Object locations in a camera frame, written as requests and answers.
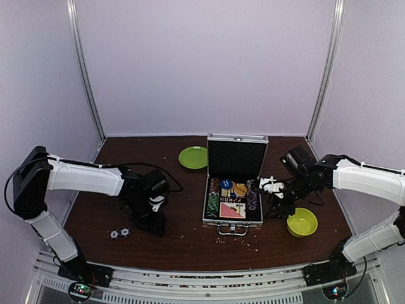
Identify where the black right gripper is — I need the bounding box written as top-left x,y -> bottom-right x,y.
264,172 -> 313,219

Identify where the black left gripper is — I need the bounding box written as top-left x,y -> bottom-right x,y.
125,196 -> 167,237

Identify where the aluminium poker case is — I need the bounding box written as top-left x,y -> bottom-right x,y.
202,133 -> 268,237

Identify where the red card deck box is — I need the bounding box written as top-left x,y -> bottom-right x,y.
219,202 -> 246,219

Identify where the orange big blind button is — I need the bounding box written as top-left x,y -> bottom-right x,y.
221,189 -> 235,198

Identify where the blue small blind button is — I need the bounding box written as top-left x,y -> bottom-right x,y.
220,179 -> 234,190

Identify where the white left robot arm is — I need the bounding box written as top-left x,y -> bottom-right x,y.
3,146 -> 176,281

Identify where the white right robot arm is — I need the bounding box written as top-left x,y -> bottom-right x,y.
258,146 -> 404,280

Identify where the dark poker chip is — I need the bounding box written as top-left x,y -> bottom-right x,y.
120,228 -> 130,238
108,230 -> 120,240

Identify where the green bowl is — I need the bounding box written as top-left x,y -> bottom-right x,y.
287,207 -> 318,238

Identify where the purple poker chip stack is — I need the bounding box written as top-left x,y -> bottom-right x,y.
246,179 -> 259,212

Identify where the dark poker chip leftmost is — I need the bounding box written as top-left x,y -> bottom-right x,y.
108,230 -> 120,240

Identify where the row of red dice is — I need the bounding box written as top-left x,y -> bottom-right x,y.
220,198 -> 244,205

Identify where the green poker chip stack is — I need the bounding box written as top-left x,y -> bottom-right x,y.
206,194 -> 220,218

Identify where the red-black poker chip stack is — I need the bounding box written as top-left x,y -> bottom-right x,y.
209,178 -> 220,195

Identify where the green plate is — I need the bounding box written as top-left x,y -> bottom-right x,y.
178,146 -> 208,170

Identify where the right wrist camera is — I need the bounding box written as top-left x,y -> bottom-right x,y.
251,175 -> 285,199

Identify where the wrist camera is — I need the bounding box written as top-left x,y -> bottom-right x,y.
146,169 -> 170,213
251,175 -> 285,199

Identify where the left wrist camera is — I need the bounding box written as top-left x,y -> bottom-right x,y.
146,169 -> 170,213

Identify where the aluminium front rail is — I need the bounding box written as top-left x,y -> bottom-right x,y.
31,249 -> 390,304

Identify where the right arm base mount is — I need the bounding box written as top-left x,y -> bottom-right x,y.
302,261 -> 357,286

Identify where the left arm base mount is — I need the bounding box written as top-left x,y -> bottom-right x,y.
58,261 -> 113,288

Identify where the aluminium corner post right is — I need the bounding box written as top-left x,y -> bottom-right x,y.
306,0 -> 346,144

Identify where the aluminium corner post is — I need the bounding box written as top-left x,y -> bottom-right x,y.
66,0 -> 106,141
306,0 -> 346,144

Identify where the aluminium corner post left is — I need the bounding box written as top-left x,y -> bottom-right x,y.
66,0 -> 106,141

